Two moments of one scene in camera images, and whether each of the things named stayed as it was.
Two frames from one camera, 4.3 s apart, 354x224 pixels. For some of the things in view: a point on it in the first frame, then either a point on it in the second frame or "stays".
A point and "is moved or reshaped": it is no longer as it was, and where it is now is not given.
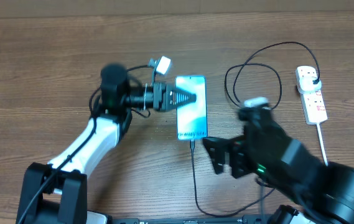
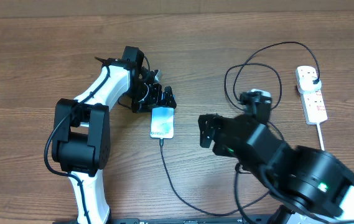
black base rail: [188, 221] stays
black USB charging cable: [235, 98] is moved or reshaped
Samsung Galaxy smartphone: [192, 118] → [162, 124]
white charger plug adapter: [306, 84] stays
